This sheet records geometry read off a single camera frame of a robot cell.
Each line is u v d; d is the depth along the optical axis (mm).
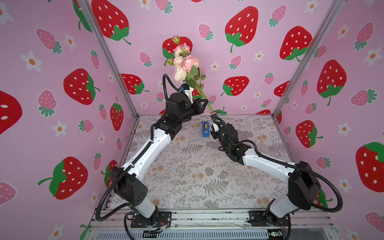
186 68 607
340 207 376
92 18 715
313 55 846
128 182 408
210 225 731
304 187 434
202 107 614
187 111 601
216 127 666
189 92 630
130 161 451
